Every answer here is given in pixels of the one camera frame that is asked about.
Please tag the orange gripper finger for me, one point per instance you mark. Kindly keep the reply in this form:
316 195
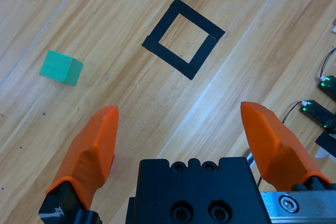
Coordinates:
273 145
89 150

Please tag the green wooden cube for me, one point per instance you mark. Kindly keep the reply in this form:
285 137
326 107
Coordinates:
57 66

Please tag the green circuit board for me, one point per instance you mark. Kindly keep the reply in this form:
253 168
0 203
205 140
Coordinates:
329 85
315 112

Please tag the black tape square outline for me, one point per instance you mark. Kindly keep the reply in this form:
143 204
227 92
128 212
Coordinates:
197 16

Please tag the black and white bracket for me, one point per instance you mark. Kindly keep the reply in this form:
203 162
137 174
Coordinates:
326 141

